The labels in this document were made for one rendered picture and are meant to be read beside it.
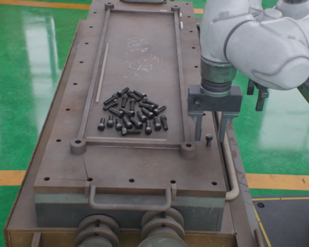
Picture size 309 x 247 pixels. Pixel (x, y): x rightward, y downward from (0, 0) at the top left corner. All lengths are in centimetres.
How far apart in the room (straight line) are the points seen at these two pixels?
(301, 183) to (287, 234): 89
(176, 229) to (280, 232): 148
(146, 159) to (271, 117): 287
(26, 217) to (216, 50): 63
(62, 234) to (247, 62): 62
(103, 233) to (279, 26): 60
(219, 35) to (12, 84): 346
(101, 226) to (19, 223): 21
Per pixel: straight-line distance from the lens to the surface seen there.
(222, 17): 105
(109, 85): 153
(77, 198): 117
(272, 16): 189
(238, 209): 130
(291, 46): 95
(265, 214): 265
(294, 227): 263
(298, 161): 361
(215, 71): 111
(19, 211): 130
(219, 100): 118
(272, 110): 413
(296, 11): 218
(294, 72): 95
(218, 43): 105
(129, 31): 192
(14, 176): 334
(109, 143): 125
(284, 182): 339
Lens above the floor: 212
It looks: 33 degrees down
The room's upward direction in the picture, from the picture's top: 3 degrees clockwise
